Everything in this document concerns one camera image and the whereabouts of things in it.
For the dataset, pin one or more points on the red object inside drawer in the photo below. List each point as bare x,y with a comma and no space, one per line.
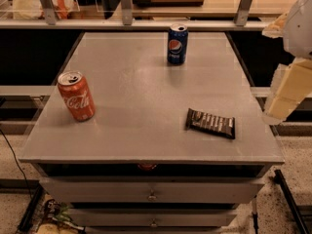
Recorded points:
147,167

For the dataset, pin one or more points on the blue pepsi can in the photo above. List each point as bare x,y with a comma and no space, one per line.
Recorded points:
177,44

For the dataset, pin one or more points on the red coca-cola can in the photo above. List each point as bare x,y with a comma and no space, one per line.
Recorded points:
74,89

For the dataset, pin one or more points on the lower drawer metal knob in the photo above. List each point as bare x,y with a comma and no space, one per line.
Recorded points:
153,224

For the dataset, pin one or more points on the drawer metal knob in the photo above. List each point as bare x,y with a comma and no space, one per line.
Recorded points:
153,224
151,197

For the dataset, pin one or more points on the chocolate rxbar dark wrapper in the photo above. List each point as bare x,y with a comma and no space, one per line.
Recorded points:
211,124

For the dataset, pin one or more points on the grey drawer cabinet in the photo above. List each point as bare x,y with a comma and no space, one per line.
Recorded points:
141,109

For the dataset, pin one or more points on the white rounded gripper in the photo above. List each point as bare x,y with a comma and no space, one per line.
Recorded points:
300,29

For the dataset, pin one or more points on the orange white bag on shelf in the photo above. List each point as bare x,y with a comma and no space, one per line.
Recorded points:
43,9

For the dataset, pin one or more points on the snack bags on floor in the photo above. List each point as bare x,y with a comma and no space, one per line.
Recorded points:
56,220

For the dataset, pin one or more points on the upper drawer metal knob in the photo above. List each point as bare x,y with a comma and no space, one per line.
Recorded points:
151,197

